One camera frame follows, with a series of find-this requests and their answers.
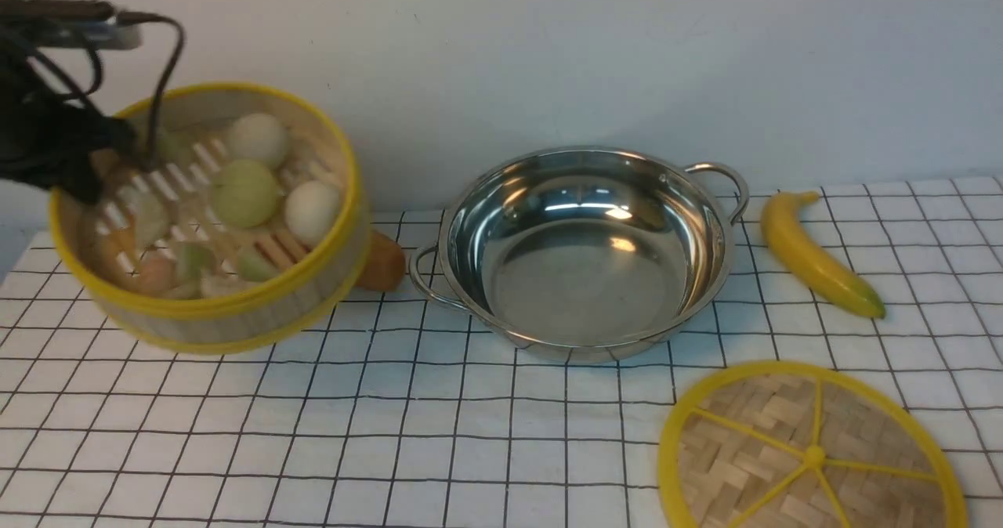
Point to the small green-white dumpling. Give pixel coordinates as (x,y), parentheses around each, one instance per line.
(251,268)

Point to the white dumpling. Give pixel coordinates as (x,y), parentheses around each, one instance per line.
(152,221)

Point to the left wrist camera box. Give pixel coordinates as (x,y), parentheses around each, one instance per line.
(70,24)

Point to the woven bamboo steamer lid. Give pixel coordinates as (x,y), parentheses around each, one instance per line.
(774,444)

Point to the white round bun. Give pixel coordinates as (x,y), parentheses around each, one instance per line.
(259,137)
(311,210)

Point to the green round bun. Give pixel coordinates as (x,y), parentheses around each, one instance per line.
(244,194)

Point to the brown bread roll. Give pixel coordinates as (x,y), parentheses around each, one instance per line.
(385,267)

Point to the stainless steel two-handled pot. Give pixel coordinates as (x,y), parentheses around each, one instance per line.
(586,254)

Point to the pink dumpling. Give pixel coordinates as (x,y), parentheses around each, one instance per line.
(155,275)

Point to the white checkered tablecloth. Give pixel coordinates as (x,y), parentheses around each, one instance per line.
(392,412)

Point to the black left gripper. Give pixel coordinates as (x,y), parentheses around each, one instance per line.
(37,145)

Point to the yellow banana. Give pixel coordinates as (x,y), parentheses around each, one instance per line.
(817,269)

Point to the bamboo steamer basket yellow rim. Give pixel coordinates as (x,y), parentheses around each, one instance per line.
(96,242)

